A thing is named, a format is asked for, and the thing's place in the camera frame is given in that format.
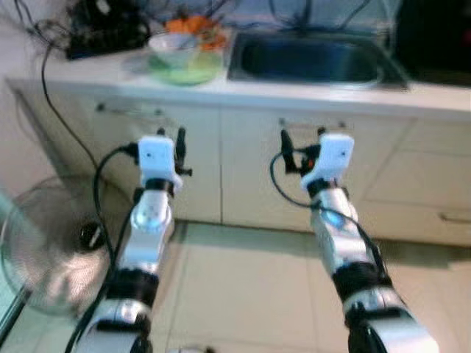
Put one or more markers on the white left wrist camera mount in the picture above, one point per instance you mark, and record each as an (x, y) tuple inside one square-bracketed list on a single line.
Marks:
[(156, 158)]

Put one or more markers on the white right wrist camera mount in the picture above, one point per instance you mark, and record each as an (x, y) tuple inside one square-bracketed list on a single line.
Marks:
[(331, 158)]

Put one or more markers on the black charger box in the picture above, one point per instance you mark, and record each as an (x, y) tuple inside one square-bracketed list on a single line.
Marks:
[(110, 29)]

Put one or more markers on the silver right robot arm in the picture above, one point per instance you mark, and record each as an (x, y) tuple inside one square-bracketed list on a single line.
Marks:
[(342, 243)]

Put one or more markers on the white bowl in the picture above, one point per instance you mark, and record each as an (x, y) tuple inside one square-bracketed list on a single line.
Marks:
[(173, 48)]

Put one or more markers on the black kitchen appliance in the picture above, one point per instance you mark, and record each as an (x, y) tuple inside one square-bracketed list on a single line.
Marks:
[(434, 37)]

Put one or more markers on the orange plate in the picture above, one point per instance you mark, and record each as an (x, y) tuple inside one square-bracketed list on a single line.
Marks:
[(191, 24)]

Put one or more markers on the metal sink faucet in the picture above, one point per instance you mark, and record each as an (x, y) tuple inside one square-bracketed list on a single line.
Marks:
[(302, 22)]

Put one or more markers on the green plate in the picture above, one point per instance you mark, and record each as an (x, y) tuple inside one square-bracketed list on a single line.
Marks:
[(188, 75)]

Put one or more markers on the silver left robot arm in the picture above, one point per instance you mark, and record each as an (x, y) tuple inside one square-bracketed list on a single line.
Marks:
[(143, 235)]

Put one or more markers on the stainless steel sink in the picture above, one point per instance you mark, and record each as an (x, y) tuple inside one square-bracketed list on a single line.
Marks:
[(316, 62)]

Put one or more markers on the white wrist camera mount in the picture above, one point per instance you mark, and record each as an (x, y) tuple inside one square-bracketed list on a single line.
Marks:
[(156, 158), (331, 158)]

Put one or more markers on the white kitchen base cabinet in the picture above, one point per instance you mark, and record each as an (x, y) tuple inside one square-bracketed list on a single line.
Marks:
[(250, 169)]

